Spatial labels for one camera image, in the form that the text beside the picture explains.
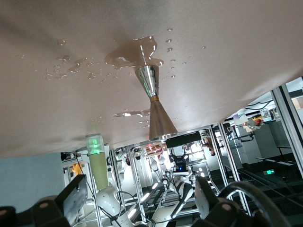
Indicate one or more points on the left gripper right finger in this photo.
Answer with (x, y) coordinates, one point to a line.
(206, 201)

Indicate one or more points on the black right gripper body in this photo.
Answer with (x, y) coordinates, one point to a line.
(179, 165)

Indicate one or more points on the green exit sign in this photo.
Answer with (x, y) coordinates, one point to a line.
(269, 172)

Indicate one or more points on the brown liquid puddle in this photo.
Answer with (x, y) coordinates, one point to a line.
(123, 55)
(127, 114)

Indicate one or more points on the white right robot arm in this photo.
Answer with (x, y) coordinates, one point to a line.
(109, 201)

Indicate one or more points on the steel double cone jigger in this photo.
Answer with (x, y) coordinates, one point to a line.
(159, 120)

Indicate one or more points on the yellow-green bottle with clear base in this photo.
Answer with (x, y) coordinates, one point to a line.
(99, 170)

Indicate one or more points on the aluminium frame profile structure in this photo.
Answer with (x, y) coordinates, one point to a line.
(284, 118)

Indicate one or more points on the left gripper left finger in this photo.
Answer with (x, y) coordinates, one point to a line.
(71, 203)

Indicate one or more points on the black background screen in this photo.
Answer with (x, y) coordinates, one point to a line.
(183, 140)

